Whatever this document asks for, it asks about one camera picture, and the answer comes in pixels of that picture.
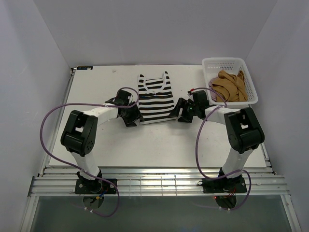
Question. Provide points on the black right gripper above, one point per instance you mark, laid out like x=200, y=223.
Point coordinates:
x=182, y=103

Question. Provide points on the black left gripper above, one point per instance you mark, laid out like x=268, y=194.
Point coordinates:
x=136, y=115

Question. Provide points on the black white striped tank top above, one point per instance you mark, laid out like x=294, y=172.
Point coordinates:
x=156, y=100

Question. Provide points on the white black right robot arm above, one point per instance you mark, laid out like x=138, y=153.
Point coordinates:
x=244, y=134

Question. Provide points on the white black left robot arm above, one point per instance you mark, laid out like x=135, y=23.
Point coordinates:
x=80, y=131

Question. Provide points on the mauve tank top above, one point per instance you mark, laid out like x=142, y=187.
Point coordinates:
x=212, y=92

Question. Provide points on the tan tank top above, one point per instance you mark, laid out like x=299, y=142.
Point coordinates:
x=231, y=87

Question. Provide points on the white plastic perforated basket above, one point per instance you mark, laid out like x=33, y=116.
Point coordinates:
x=211, y=67

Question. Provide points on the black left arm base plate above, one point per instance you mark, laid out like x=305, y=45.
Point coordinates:
x=95, y=186

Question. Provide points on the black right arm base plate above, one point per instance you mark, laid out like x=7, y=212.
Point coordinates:
x=225, y=185

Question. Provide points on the aluminium rail frame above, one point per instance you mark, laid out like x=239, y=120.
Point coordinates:
x=60, y=181

